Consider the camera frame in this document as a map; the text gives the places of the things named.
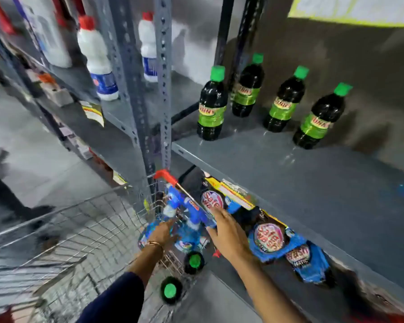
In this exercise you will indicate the small white product boxes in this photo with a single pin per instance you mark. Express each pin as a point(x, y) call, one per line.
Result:
point(75, 142)

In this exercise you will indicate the yellow and white price tag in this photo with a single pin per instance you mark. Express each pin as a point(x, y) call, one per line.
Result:
point(119, 178)
point(92, 113)

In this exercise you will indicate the person's right forearm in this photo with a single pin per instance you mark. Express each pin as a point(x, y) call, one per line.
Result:
point(269, 296)

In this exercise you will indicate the gold bangle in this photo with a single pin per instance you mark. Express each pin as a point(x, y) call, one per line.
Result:
point(155, 244)

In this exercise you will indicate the person's right thumb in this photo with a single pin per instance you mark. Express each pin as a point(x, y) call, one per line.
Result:
point(212, 234)

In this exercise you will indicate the person's left fingers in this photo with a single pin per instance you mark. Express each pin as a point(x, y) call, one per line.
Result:
point(171, 225)

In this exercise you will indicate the yellow edged white paper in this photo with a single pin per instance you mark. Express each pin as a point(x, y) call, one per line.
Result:
point(357, 8)

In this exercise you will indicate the orange capped white container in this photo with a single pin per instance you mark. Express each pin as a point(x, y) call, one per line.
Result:
point(50, 84)

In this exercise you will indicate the person's left hand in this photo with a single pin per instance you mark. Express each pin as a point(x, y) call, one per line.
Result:
point(161, 235)

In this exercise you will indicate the white bottle with red cap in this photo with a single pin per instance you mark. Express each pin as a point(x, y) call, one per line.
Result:
point(148, 43)
point(96, 53)

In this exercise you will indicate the dark bottle with green cap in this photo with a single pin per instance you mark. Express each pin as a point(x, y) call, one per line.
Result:
point(211, 107)
point(171, 290)
point(284, 104)
point(247, 87)
point(194, 262)
point(318, 121)

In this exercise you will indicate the blue and black pouch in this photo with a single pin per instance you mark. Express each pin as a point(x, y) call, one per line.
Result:
point(306, 262)
point(269, 238)
point(211, 199)

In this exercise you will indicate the blue cleaner bottle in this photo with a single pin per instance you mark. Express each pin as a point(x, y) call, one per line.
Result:
point(197, 214)
point(173, 201)

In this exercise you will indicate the person's left forearm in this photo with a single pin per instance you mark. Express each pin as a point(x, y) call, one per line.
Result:
point(121, 299)

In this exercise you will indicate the grey metal shelf rack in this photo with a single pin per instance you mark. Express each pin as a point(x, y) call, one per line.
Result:
point(121, 147)
point(289, 184)

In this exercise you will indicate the large white bottle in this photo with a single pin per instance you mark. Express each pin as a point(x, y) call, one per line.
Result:
point(45, 33)

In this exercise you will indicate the person's right hand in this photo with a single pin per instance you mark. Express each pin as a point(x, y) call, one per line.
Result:
point(232, 237)

